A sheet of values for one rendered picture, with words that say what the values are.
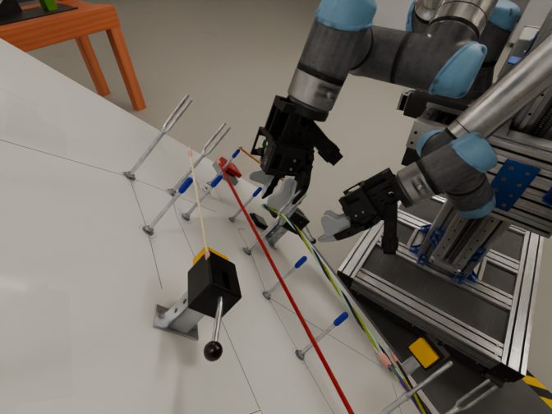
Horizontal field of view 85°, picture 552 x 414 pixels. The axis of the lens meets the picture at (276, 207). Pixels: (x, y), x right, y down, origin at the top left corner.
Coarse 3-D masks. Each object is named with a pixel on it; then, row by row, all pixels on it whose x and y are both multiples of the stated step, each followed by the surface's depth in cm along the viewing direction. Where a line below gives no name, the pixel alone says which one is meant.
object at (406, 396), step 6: (444, 366) 30; (438, 372) 30; (426, 378) 30; (432, 378) 30; (420, 384) 30; (414, 390) 30; (402, 396) 31; (408, 396) 31; (396, 402) 32; (402, 402) 31; (384, 408) 32; (390, 408) 32
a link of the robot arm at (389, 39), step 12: (372, 36) 45; (384, 36) 45; (396, 36) 45; (372, 48) 46; (384, 48) 45; (396, 48) 45; (372, 60) 47; (384, 60) 46; (360, 72) 50; (372, 72) 48; (384, 72) 47
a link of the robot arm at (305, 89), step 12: (300, 72) 43; (300, 84) 43; (312, 84) 43; (324, 84) 42; (300, 96) 44; (312, 96) 43; (324, 96) 44; (336, 96) 45; (312, 108) 45; (324, 108) 45
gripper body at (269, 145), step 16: (288, 96) 47; (272, 112) 47; (288, 112) 45; (304, 112) 45; (272, 128) 47; (288, 128) 47; (304, 128) 48; (272, 144) 47; (288, 144) 48; (304, 144) 50; (272, 160) 47; (288, 160) 49; (304, 160) 50
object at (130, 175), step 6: (186, 96) 40; (174, 114) 40; (180, 114) 39; (168, 120) 41; (174, 120) 39; (168, 126) 40; (162, 132) 40; (156, 138) 41; (156, 144) 41; (150, 150) 41; (144, 156) 41; (138, 162) 42; (132, 168) 42; (126, 174) 42; (132, 174) 42; (132, 180) 42
